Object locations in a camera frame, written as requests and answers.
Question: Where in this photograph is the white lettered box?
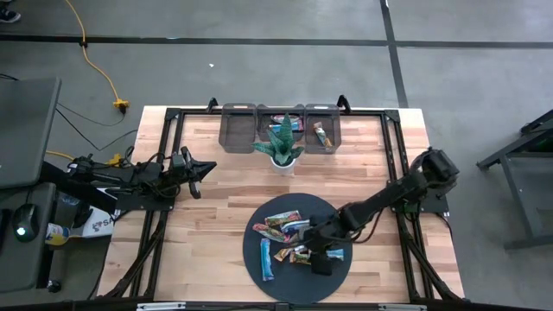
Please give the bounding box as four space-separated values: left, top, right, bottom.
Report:
79 206 118 239

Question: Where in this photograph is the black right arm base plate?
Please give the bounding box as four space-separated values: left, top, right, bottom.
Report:
391 189 450 215

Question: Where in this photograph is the grey plastic bin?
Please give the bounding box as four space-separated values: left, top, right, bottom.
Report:
256 103 307 143
304 103 342 156
218 102 258 155

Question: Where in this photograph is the short yellow cable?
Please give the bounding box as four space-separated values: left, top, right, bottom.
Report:
45 149 75 162

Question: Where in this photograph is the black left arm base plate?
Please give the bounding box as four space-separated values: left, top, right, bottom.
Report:
114 189 176 213

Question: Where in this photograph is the black metal cart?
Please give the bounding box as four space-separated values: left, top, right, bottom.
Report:
476 107 553 251

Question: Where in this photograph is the green and blue granola bar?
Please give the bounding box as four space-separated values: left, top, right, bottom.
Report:
312 121 334 149

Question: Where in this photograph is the black computer mouse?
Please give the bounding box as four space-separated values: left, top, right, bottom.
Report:
11 203 39 243

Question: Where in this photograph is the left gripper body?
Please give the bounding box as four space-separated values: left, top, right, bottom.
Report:
179 145 197 182

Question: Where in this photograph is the yellow extension cable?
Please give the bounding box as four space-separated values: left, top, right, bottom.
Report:
64 0 130 114

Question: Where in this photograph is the white plant pot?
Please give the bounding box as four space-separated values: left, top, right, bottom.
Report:
270 155 297 176

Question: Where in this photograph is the silver bracket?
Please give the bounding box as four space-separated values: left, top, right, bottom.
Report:
378 303 427 311
137 301 187 311

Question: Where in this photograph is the black aluminium table frame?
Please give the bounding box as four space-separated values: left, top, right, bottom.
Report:
97 94 466 303

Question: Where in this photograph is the yellow blue bottle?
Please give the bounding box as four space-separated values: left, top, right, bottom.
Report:
45 222 71 247

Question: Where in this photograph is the green orange-ended granola bar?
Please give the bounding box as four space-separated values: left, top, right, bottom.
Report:
288 250 313 266

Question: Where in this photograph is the dark grey side desk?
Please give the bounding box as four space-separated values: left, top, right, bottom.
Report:
0 181 57 295

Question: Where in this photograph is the person's shoe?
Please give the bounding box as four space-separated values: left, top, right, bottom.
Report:
0 7 22 25

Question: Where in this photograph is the green snake plant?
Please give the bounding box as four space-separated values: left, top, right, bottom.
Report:
251 112 306 168

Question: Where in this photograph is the black floor cable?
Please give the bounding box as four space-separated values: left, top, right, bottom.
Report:
54 107 139 152
55 102 127 129

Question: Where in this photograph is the round dark woven placemat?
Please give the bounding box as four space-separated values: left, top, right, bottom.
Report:
242 192 353 305

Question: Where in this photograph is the dark grey flat panel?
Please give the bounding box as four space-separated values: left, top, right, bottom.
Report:
0 76 61 190

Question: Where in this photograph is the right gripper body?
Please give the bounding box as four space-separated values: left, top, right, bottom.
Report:
302 213 346 256

